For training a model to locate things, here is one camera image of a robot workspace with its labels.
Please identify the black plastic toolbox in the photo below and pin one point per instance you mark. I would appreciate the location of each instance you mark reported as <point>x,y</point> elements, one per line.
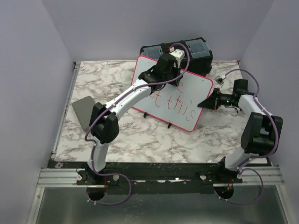
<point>201,56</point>

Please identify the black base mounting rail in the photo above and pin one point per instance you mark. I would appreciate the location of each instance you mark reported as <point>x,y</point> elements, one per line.
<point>151,178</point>

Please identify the grey sponge block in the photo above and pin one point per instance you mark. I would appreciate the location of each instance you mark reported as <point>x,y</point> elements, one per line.
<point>83,109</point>

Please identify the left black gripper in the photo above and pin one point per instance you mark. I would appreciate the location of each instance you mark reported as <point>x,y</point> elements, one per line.
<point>175,69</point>

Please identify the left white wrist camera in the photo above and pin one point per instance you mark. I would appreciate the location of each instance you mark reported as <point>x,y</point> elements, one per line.
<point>177,53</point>

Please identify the pink framed whiteboard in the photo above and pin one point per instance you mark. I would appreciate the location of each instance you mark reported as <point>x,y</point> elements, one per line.
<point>178,105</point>

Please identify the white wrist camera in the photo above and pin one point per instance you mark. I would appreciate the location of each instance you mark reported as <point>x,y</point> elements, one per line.
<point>177,53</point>
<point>220,80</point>

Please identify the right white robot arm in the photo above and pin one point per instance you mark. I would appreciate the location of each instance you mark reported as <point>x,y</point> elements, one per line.
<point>261,134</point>

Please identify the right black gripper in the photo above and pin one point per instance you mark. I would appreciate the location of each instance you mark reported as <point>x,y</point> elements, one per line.
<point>210,102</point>

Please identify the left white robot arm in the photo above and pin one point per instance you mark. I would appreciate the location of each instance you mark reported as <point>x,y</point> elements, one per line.
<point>104,126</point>

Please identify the aluminium extrusion frame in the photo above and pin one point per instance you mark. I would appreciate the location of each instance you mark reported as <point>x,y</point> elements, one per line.
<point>55,175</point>

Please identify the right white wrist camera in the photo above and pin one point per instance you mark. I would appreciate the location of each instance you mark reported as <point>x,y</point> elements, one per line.
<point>220,80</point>

